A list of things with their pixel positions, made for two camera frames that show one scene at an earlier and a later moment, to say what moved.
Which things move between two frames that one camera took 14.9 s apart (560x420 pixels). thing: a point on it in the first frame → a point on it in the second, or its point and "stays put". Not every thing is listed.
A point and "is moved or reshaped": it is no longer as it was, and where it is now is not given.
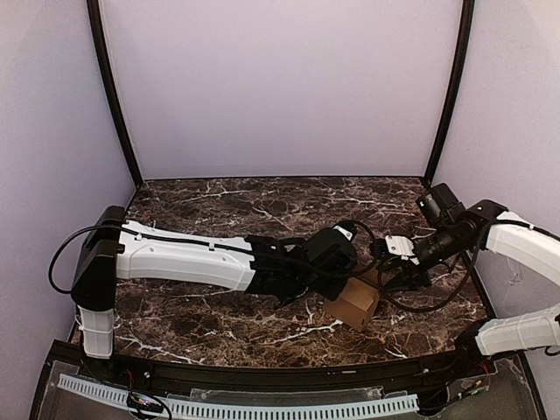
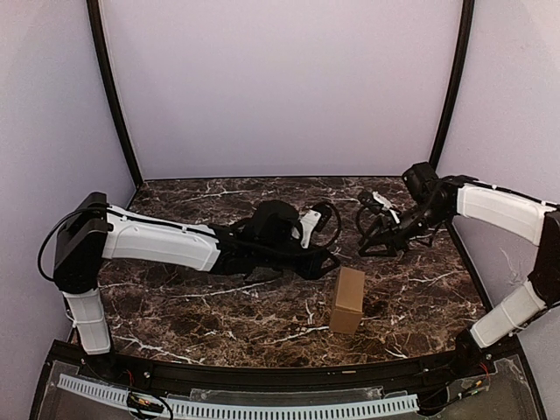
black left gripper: x=332 y=292 → x=310 y=269
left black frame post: x=98 y=35 stays put
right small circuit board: x=472 y=386 stays put
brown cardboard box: x=354 y=304 is moved or reshaped
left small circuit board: x=143 y=402 stays put
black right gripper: x=405 y=279 → x=388 y=235
